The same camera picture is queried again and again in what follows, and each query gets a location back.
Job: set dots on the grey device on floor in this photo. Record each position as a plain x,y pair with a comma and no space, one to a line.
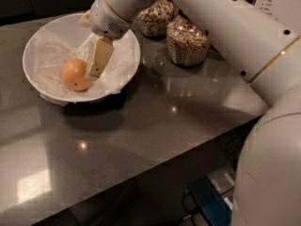
223,181

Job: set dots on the white paper liner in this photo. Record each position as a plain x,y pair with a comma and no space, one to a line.
50,52

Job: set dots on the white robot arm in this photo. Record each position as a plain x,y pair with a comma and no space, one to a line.
268,178

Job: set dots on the glass cereal jar left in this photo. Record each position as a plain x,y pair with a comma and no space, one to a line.
153,21

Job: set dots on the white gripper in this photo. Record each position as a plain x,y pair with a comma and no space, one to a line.
104,20

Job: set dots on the allergens info sign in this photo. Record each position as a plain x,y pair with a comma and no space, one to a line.
285,11

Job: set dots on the glass cereal jar middle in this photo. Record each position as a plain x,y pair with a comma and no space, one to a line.
186,45

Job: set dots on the white bowl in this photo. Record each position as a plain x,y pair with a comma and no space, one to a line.
68,28

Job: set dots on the blue box on floor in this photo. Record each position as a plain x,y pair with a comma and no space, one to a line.
210,202

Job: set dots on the orange fruit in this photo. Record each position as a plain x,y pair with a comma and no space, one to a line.
74,74

